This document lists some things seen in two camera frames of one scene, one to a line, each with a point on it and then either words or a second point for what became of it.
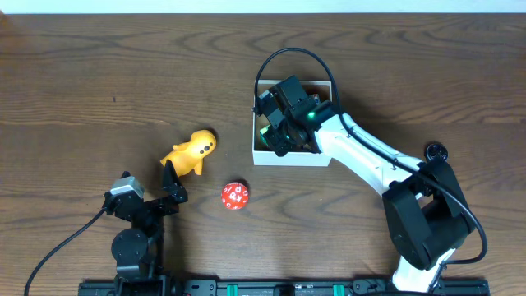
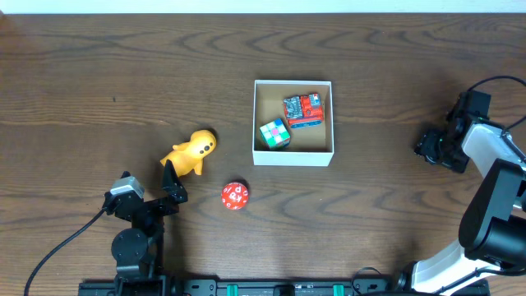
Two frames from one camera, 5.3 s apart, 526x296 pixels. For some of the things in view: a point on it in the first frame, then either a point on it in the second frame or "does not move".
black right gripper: x=274 y=122 to x=436 y=149
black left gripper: x=154 y=205 does not move
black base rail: x=282 y=287 does not move
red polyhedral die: x=234 y=196 does not move
